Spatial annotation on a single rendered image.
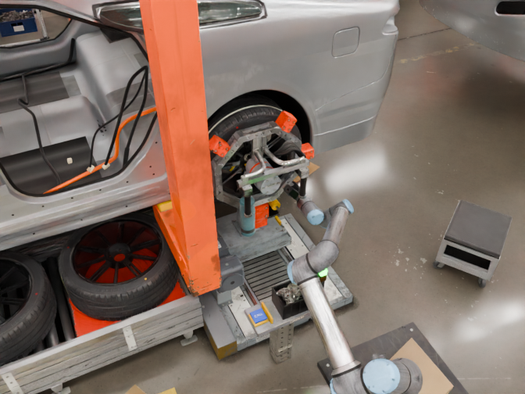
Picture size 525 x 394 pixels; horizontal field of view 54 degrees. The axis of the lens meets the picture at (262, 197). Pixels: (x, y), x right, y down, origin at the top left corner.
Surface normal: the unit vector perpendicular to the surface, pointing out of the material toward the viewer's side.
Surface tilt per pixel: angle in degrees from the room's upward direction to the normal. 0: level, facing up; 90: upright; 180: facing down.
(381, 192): 0
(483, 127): 0
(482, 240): 0
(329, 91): 90
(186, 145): 90
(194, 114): 90
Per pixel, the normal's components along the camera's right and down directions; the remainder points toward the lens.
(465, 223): 0.00, -0.74
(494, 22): -0.78, 0.42
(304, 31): 0.44, 0.48
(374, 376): -0.55, -0.33
